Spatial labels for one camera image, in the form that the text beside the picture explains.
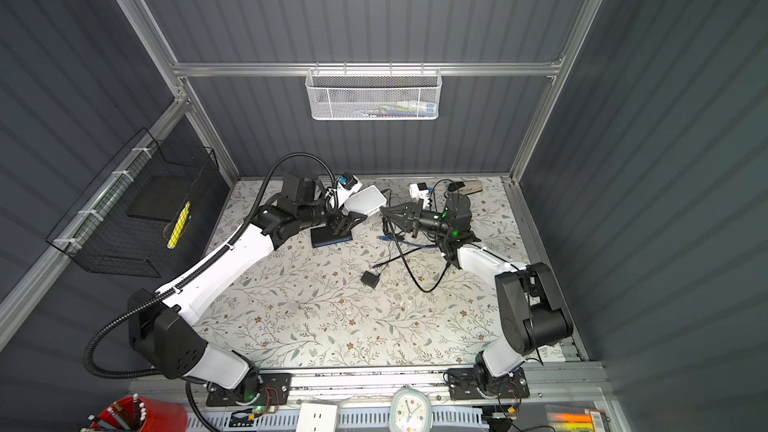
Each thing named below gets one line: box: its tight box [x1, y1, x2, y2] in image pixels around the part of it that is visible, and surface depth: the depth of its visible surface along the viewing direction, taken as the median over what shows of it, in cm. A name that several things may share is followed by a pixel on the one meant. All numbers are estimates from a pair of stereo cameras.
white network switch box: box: [343, 185, 387, 216], surface depth 78 cm
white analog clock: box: [389, 387, 433, 432], surface depth 70 cm
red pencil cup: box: [89, 396, 188, 432], surface depth 61 cm
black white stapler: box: [447, 180, 483, 196], surface depth 115 cm
